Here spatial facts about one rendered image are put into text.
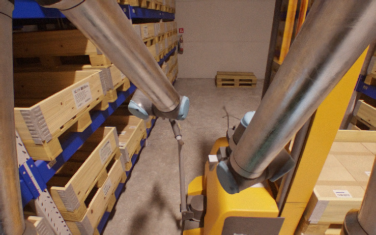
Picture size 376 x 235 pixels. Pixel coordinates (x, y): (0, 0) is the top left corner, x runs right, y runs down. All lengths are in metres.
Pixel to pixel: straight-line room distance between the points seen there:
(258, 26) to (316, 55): 6.59
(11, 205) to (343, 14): 0.57
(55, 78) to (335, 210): 2.35
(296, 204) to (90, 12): 1.35
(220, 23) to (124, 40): 6.32
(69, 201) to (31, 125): 0.57
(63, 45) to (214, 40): 5.27
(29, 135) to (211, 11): 6.06
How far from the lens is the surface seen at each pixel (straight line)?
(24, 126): 1.32
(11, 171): 0.45
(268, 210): 1.31
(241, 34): 6.77
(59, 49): 2.12
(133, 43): 0.42
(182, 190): 1.64
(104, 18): 0.37
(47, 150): 1.34
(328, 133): 1.10
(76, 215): 1.67
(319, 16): 0.29
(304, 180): 1.26
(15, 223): 0.50
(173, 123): 1.12
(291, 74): 0.31
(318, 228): 1.57
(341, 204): 1.44
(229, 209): 1.27
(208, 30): 6.67
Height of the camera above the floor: 1.89
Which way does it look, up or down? 28 degrees down
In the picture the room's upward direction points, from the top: 1 degrees counter-clockwise
